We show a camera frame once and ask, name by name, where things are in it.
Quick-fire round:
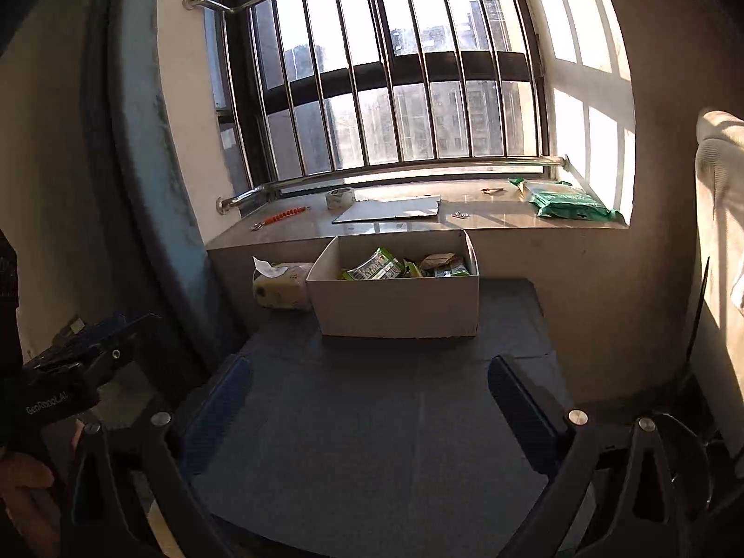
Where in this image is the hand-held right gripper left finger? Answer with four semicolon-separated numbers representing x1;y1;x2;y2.
61;354;253;558

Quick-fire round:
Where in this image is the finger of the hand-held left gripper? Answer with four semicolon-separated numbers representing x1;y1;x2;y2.
23;344;132;375
74;311;162;357

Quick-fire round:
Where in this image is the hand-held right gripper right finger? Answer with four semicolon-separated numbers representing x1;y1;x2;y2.
487;354;684;558

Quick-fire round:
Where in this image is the cardboard box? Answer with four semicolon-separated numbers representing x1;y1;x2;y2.
306;229;480;339

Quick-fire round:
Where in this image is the person's left hand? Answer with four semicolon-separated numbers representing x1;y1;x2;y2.
0;453;62;558

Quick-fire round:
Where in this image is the dark patterned clothing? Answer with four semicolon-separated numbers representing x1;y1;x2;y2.
0;229;25;373

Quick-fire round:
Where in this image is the tissue paper pack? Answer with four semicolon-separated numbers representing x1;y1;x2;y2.
252;256;315;310

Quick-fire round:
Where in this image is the grey felt table cover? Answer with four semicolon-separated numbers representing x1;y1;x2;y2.
192;278;576;558

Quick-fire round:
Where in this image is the orange beaded tool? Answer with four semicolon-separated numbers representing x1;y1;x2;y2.
250;205;312;232

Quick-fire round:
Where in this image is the green wipes pack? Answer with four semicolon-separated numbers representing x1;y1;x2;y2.
530;187;626;223

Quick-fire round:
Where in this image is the white green plastic packet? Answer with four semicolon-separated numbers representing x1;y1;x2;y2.
508;177;573;199

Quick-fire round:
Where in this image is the white flat board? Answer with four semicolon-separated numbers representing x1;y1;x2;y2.
331;194;443;225

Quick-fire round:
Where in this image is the beige chair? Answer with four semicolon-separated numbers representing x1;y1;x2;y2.
686;107;744;437

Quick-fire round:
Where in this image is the steel window guard rail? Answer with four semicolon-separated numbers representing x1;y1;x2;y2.
183;0;571;216

